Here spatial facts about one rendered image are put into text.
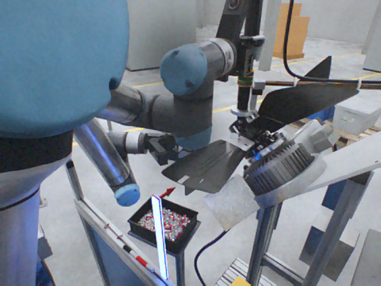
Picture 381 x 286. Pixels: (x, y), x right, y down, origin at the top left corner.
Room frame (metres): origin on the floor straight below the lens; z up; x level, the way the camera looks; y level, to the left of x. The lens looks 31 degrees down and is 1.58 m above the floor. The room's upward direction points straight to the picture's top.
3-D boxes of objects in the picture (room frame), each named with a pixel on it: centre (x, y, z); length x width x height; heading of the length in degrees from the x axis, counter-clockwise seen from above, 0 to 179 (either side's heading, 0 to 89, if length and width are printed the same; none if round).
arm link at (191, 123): (0.44, 0.01, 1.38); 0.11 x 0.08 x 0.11; 69
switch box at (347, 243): (0.62, -0.55, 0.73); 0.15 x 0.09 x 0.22; 48
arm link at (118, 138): (0.69, 0.26, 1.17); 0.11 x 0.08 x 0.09; 85
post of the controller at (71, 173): (0.76, 0.48, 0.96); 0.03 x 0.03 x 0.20; 48
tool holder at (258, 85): (0.67, -0.16, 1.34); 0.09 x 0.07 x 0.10; 83
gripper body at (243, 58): (0.57, -0.09, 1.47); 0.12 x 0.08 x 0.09; 148
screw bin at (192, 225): (0.64, 0.11, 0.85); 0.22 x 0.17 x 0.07; 62
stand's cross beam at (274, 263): (0.63, -0.40, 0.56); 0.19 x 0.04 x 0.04; 48
